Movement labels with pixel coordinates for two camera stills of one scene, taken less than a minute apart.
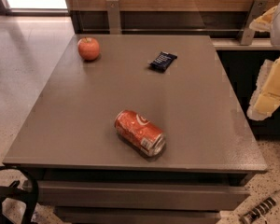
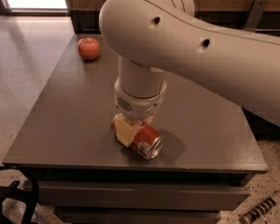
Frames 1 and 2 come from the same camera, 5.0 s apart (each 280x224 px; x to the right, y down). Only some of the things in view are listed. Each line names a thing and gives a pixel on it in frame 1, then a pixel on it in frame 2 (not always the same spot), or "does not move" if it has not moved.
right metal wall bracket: (258, 8) does not move
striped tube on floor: (254, 214) does not move
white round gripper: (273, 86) → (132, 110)
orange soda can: (140, 133) does not move
